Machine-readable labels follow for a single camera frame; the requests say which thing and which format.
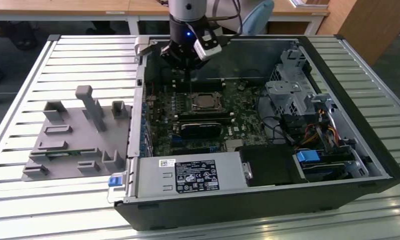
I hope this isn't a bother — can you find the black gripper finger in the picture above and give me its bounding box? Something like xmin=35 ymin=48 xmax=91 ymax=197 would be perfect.
xmin=190 ymin=53 xmax=211 ymax=82
xmin=159 ymin=43 xmax=192 ymax=82

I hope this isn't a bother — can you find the thin metal locking lever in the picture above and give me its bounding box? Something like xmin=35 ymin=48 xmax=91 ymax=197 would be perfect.
xmin=192 ymin=101 xmax=223 ymax=111

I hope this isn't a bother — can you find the black RAM slot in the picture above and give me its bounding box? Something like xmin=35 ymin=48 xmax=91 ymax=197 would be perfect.
xmin=175 ymin=84 xmax=228 ymax=93
xmin=178 ymin=111 xmax=234 ymax=119
xmin=172 ymin=77 xmax=228 ymax=86
xmin=178 ymin=116 xmax=234 ymax=124

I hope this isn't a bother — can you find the black CPU socket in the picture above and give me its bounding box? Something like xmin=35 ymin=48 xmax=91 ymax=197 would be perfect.
xmin=188 ymin=91 xmax=227 ymax=113

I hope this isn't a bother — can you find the black expansion slot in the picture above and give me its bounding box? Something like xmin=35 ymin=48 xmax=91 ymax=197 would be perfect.
xmin=171 ymin=147 xmax=211 ymax=155

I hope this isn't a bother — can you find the green motherboard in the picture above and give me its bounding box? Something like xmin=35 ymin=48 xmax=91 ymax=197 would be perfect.
xmin=144 ymin=79 xmax=271 ymax=157

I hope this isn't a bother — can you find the black graphics card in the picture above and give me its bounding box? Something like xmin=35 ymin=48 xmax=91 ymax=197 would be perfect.
xmin=179 ymin=121 xmax=224 ymax=141

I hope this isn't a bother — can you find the silver metal drive cage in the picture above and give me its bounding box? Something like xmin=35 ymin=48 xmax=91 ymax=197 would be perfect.
xmin=264 ymin=48 xmax=338 ymax=118

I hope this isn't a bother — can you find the long wooden desk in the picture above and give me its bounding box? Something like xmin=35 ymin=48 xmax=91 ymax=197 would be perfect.
xmin=0 ymin=0 xmax=331 ymax=36

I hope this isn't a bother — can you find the small silver heat sink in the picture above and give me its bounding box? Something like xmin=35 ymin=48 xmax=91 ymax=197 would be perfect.
xmin=226 ymin=139 xmax=244 ymax=152

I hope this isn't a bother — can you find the gray plastic parts rack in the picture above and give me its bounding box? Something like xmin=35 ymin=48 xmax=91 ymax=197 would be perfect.
xmin=22 ymin=84 xmax=135 ymax=183

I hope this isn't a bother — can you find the black plastic shroud box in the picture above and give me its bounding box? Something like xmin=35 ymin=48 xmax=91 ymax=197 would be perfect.
xmin=238 ymin=144 xmax=309 ymax=187

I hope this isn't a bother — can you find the silver power supply unit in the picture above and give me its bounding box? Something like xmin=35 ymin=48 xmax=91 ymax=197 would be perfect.
xmin=132 ymin=151 xmax=251 ymax=198

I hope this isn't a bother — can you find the green RAM stick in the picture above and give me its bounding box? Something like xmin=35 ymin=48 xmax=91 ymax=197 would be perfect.
xmin=46 ymin=149 xmax=98 ymax=157

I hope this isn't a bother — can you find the blue disk carrier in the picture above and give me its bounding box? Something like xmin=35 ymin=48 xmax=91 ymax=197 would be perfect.
xmin=295 ymin=149 xmax=322 ymax=165

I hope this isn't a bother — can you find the blue case latch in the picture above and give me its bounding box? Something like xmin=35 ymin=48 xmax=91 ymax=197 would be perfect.
xmin=108 ymin=174 xmax=124 ymax=187

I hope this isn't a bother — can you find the wooden cabinet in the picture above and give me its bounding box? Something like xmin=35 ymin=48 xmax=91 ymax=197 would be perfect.
xmin=319 ymin=0 xmax=400 ymax=66

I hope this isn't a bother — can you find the black open PC case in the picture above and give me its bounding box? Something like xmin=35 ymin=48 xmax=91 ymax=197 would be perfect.
xmin=114 ymin=34 xmax=400 ymax=232

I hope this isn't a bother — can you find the silver disk bay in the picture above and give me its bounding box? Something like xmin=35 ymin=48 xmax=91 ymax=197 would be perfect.
xmin=293 ymin=146 xmax=371 ymax=181

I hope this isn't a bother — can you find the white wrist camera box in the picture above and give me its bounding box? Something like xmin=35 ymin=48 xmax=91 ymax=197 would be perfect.
xmin=192 ymin=29 xmax=224 ymax=61

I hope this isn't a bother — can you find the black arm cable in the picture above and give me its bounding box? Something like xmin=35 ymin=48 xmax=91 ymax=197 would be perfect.
xmin=204 ymin=0 xmax=246 ymax=39

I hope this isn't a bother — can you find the orange yellow red wire bundle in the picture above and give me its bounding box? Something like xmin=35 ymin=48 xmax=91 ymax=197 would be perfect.
xmin=303 ymin=124 xmax=342 ymax=146

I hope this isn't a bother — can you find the silver case latch bracket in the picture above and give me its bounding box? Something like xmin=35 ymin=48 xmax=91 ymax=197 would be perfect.
xmin=104 ymin=170 xmax=128 ymax=204

